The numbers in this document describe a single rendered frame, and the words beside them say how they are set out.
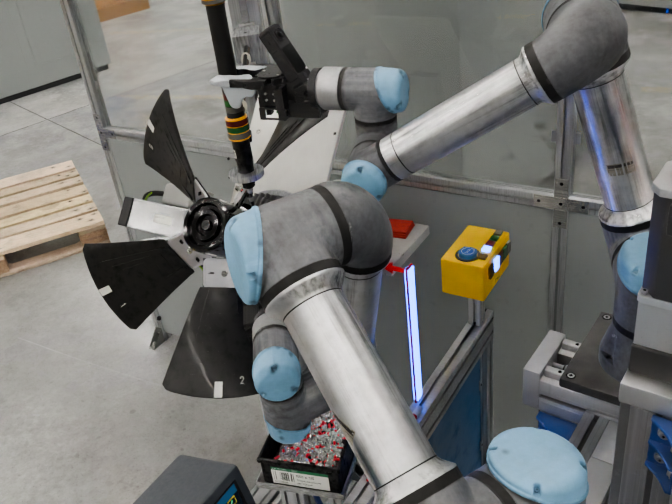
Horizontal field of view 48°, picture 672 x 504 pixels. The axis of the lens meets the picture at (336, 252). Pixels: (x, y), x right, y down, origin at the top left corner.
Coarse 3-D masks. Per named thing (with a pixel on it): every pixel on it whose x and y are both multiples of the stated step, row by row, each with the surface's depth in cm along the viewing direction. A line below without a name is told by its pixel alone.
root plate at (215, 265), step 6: (210, 258) 159; (216, 258) 159; (204, 264) 158; (210, 264) 159; (216, 264) 159; (222, 264) 160; (204, 270) 158; (210, 270) 158; (216, 270) 159; (222, 270) 159; (228, 270) 160; (204, 276) 158; (210, 276) 158; (216, 276) 159; (222, 276) 159; (228, 276) 160; (204, 282) 157; (210, 282) 158; (216, 282) 158; (222, 282) 159; (228, 282) 159
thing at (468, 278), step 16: (464, 240) 168; (480, 240) 167; (448, 256) 163; (496, 256) 164; (448, 272) 163; (464, 272) 161; (480, 272) 159; (496, 272) 166; (448, 288) 166; (464, 288) 163; (480, 288) 161
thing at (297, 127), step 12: (288, 120) 158; (300, 120) 153; (312, 120) 150; (276, 132) 162; (288, 132) 154; (300, 132) 150; (276, 144) 155; (288, 144) 151; (264, 156) 157; (276, 156) 152
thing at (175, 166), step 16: (160, 96) 169; (160, 112) 170; (160, 128) 171; (176, 128) 165; (144, 144) 179; (160, 144) 172; (176, 144) 166; (144, 160) 182; (160, 160) 176; (176, 160) 167; (176, 176) 172; (192, 176) 163; (192, 192) 167
